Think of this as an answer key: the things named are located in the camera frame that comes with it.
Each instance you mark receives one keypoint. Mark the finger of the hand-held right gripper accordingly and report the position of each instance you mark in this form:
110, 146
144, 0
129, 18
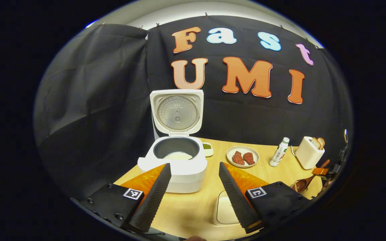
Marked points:
320, 171

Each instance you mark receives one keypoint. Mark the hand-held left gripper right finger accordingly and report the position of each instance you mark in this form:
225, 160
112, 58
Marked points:
235, 201

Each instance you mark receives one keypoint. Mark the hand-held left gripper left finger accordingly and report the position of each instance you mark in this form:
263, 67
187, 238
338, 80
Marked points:
156, 201

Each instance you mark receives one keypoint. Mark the dark wooden spoon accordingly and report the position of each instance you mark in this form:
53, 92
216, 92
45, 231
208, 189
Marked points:
303, 185

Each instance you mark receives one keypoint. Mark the white rice cooker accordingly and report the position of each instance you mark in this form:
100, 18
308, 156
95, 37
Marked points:
189, 174

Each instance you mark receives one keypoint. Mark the white rice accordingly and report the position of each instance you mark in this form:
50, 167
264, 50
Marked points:
178, 156

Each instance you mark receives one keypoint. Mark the clear plastic rice container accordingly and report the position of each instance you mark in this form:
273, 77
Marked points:
218, 209

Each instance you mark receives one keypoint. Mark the cream toaster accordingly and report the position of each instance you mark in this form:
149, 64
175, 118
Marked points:
308, 155

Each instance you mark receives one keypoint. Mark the bread slice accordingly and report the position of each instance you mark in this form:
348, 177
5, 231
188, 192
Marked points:
315, 143
322, 143

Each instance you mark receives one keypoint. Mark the red meat piece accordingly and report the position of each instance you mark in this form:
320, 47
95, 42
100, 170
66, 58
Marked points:
249, 158
238, 158

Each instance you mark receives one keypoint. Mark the white drink bottle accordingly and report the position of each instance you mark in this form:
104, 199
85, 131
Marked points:
278, 154

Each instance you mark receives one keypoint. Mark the beige round plate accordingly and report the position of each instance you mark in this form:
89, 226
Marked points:
243, 148

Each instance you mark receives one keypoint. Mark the white divided bean dish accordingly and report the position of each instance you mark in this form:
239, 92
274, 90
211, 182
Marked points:
207, 149

